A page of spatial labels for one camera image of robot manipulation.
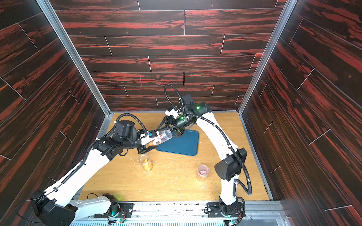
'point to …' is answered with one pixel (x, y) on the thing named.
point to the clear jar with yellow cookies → (145, 162)
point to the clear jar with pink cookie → (202, 171)
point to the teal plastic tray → (187, 144)
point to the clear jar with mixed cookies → (165, 134)
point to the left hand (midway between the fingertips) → (155, 139)
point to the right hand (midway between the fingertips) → (164, 132)
